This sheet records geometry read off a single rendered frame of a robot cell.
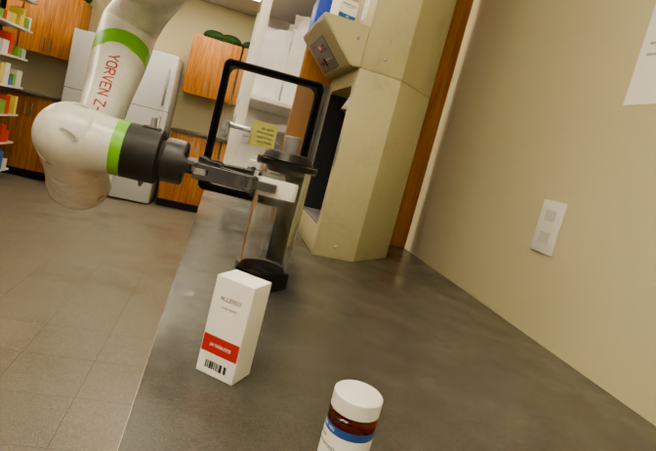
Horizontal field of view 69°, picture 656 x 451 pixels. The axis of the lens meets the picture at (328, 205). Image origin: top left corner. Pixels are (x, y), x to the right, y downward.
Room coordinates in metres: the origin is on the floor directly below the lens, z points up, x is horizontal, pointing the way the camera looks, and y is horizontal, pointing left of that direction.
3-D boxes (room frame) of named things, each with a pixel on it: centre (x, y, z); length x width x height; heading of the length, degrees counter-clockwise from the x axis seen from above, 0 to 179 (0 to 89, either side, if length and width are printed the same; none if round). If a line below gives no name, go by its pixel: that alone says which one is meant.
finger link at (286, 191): (0.80, 0.09, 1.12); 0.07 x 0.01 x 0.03; 103
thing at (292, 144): (0.85, 0.09, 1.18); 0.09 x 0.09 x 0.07
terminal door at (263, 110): (1.46, 0.25, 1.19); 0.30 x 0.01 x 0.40; 96
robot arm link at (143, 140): (0.80, 0.32, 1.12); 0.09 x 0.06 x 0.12; 13
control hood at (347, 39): (1.32, 0.10, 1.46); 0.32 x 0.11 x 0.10; 14
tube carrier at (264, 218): (0.85, 0.09, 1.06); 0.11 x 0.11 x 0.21
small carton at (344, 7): (1.25, 0.08, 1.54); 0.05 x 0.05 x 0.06; 30
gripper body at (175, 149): (0.81, 0.24, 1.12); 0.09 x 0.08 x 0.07; 103
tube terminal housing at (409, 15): (1.37, -0.08, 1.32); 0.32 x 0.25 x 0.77; 14
